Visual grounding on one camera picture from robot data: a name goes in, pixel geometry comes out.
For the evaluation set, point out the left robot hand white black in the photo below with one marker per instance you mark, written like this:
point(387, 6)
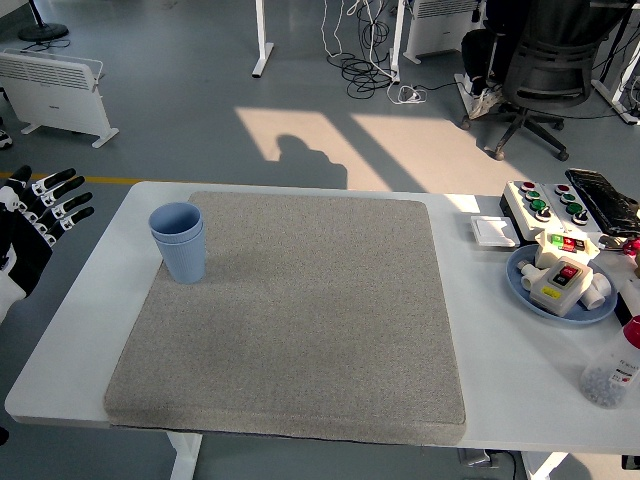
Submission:
point(25, 250)

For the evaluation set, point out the blue ribbed plastic cup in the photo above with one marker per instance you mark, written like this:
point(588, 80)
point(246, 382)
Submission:
point(175, 220)
point(185, 265)

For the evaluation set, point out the white push-button control box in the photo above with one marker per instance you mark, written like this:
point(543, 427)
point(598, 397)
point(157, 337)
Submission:
point(582, 225)
point(520, 207)

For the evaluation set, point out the person's shoe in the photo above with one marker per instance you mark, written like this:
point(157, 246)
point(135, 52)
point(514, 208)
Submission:
point(4, 138)

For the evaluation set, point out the white panel heater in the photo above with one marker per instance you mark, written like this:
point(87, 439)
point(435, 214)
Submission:
point(55, 95)
point(435, 35)

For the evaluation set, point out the black fan stand base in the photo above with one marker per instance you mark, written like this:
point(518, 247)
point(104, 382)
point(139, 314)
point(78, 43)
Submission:
point(44, 31)

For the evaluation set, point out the white table leg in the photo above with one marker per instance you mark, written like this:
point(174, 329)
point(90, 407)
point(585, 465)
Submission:
point(542, 467)
point(184, 457)

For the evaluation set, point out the grey-brown foam mat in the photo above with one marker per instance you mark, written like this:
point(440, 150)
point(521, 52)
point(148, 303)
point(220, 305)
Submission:
point(325, 300)

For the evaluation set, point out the white desk leg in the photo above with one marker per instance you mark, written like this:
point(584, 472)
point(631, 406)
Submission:
point(396, 40)
point(261, 40)

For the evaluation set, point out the white desk foot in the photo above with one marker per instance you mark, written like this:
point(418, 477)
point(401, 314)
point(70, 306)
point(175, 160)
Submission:
point(465, 92)

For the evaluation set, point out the blue round plate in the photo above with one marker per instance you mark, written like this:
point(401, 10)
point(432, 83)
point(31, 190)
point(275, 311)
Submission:
point(517, 285)

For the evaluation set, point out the seated person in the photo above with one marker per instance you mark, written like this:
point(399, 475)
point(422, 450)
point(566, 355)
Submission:
point(480, 50)

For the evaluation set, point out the grey box under table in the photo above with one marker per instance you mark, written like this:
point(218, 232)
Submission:
point(477, 457)

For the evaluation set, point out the white pipe fitting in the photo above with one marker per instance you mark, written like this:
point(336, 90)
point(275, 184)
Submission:
point(600, 292)
point(529, 274)

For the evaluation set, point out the white box green red switches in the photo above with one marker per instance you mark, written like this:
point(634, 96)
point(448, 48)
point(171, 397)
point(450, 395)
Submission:
point(547, 255)

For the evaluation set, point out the black office chair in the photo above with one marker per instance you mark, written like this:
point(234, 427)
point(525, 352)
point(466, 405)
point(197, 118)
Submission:
point(550, 65)

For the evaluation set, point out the black wrapped flat object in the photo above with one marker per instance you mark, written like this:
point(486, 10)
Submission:
point(602, 200)

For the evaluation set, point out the clear bottle red cap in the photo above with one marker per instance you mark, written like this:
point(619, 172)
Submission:
point(612, 370)

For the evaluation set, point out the red small object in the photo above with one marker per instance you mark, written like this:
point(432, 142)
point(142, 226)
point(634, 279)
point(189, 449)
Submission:
point(633, 246)

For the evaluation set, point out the white switch box red button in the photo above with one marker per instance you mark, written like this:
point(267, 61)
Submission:
point(560, 295)

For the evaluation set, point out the white desk frame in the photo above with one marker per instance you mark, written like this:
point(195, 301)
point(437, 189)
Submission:
point(612, 95)

